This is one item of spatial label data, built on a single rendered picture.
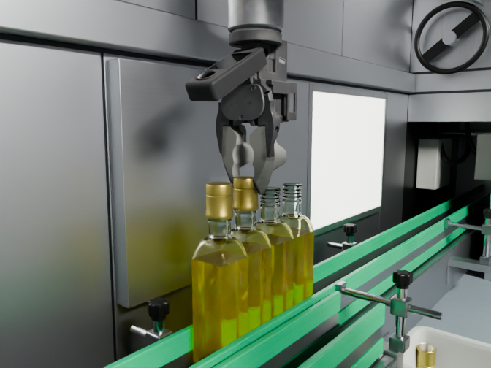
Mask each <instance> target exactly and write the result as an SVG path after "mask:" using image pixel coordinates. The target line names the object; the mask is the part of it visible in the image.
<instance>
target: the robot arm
mask: <svg viewBox="0 0 491 368"><path fill-rule="evenodd" d="M227 1H228V31H229V32H230V34H229V45H230V46H232V47H237V48H241V49H240V50H236V51H234V52H233V53H230V54H229V55H228V56H226V57H225V58H223V59H221V60H220V61H218V62H217V63H215V64H214V65H212V66H211V67H209V68H208V69H206V70H205V71H203V72H201V73H200V74H198V75H197V76H196V77H193V78H192V79H190V80H189V81H188V82H186V84H185V87H186V91H187V93H188V95H189V99H190V100H191V101H218V100H220V99H221V98H222V99H221V102H219V103H218V114H217V117H216V136H217V140H218V147H219V152H220V154H221V155H222V159H223V162H224V167H225V170H226V172H227V175H228V177H229V180H230V182H231V183H232V184H233V179H234V177H239V176H240V167H242V166H244V165H246V164H247V163H249V162H250V161H251V160H252V158H253V155H254V161H253V167H254V179H253V183H254V185H255V187H256V190H257V192H258V194H259V195H260V194H264V193H265V191H266V189H267V187H268V185H269V182H270V178H271V174H272V173H273V171H274V170H275V169H277V168H278V167H280V166H282V165H283V164H285V162H286V151H285V150H284V149H283V148H282V147H281V146H279V145H278V143H277V142H276V139H277V136H278V132H279V128H280V123H283V122H289V120H297V84H296V83H288V82H287V41H285V40H282V33H281V32H282V31H283V30H284V0H227ZM290 93H293V94H294V112H289V94H290ZM242 123H250V125H251V126H258V127H256V129H255V130H254V131H253V132H252V133H251V135H250V144H251V146H250V145H249V144H248V143H247V142H246V128H245V126H244V125H241V124H242Z"/></svg>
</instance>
